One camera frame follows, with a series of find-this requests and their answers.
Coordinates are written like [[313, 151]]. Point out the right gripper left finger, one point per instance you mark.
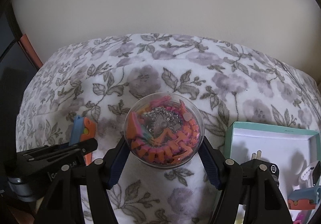
[[63, 203]]

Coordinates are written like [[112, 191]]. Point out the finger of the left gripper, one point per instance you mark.
[[58, 153]]

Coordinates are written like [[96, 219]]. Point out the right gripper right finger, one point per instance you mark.
[[242, 185]]

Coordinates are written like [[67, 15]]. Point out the black USB charger cube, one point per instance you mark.
[[257, 162]]

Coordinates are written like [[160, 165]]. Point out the orange blue utility knife toy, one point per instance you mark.
[[83, 130]]

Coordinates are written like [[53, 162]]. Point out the white smartwatch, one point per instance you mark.
[[310, 175]]

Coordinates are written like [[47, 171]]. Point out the black toy car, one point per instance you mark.
[[274, 172]]

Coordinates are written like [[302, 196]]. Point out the pink fitness band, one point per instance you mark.
[[299, 219]]

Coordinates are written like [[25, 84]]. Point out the teal white box lid tray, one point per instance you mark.
[[291, 149]]

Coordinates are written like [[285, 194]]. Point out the floral white blanket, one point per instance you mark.
[[104, 77]]

